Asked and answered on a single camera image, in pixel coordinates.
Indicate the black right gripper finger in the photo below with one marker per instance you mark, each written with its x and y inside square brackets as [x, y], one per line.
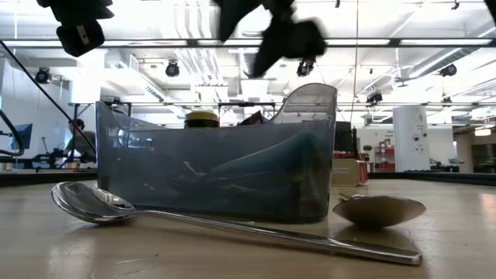
[271, 58]
[232, 15]

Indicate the brown seasoning packet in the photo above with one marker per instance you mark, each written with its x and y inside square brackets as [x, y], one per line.
[253, 118]

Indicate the dark spice jar yellow lid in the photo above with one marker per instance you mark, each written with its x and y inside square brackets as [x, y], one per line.
[201, 115]

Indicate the long all-steel spoon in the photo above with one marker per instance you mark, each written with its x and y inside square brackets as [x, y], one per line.
[89, 201]

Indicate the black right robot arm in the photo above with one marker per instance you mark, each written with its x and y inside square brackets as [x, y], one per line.
[492, 7]

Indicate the black ceiling spot lamp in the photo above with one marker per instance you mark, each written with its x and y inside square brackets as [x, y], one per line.
[448, 69]
[374, 97]
[304, 69]
[42, 75]
[172, 69]

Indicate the white ceiling pipes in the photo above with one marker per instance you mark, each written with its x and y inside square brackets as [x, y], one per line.
[201, 66]

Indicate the black background box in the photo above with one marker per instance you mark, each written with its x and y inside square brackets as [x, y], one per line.
[346, 135]

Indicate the person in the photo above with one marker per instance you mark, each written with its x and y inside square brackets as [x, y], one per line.
[79, 143]

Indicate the computer monitor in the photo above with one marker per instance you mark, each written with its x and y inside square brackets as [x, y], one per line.
[24, 135]

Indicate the red rectangular spice tin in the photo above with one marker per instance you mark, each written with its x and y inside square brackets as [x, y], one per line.
[346, 172]

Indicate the red storage shelf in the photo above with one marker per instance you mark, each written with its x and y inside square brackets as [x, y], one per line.
[384, 152]

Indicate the white round pillar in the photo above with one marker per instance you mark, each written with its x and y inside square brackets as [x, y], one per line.
[410, 128]

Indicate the background robot equipment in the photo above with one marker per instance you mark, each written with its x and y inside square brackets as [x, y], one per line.
[46, 159]

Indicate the dark grey translucent plastic bin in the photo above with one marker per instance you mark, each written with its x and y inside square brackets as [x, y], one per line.
[162, 186]

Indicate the wooden booth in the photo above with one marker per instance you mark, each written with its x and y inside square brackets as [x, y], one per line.
[463, 155]

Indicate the lit rectangular lamp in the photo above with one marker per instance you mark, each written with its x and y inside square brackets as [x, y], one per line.
[483, 132]

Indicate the black aluminium table frame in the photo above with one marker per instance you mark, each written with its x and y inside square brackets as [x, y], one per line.
[38, 176]

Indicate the grey ceiling air duct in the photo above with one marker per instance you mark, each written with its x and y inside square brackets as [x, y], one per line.
[470, 44]

